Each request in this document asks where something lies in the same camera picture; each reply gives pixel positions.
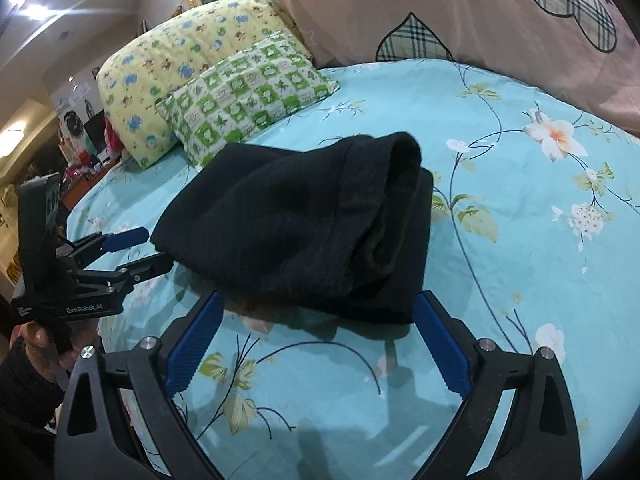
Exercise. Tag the cluttered side desk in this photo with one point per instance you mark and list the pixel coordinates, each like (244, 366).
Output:
(87, 142)

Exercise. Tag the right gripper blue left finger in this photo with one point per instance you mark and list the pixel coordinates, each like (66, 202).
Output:
(186, 340)

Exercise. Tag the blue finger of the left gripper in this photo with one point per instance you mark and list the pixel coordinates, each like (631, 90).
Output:
(149, 267)
(115, 242)

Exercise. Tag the black left forearm sleeve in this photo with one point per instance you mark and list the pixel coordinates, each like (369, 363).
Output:
(28, 404)

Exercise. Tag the light blue floral bedsheet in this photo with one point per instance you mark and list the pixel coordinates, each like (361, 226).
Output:
(519, 212)

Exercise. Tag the person's left hand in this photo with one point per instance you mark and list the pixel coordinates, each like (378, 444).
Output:
(42, 353)

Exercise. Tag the large pink pillow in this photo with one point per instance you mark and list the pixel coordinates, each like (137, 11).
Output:
(580, 51)

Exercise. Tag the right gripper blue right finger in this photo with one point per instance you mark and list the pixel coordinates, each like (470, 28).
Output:
(439, 332)

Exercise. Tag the yellow patterned pillow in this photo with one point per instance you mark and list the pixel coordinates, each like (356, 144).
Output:
(133, 79)

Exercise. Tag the green checkered pillow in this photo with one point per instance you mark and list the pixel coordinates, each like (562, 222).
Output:
(243, 95)

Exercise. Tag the black pants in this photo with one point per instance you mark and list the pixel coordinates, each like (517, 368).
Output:
(342, 230)

